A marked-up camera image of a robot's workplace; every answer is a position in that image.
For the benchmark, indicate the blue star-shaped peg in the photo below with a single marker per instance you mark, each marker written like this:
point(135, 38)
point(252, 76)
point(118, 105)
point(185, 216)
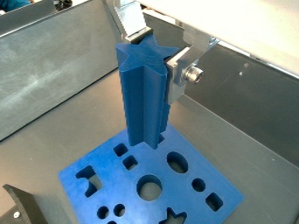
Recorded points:
point(143, 78)

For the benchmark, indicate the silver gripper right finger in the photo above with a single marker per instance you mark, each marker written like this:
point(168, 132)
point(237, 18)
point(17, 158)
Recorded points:
point(184, 64)

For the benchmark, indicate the black bracket corner piece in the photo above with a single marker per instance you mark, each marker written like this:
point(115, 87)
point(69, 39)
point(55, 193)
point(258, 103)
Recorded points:
point(26, 212)

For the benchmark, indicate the blue shape-sorting board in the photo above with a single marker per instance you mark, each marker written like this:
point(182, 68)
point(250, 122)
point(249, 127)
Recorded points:
point(126, 184)

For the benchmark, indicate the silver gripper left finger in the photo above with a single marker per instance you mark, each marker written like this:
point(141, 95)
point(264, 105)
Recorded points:
point(130, 20)

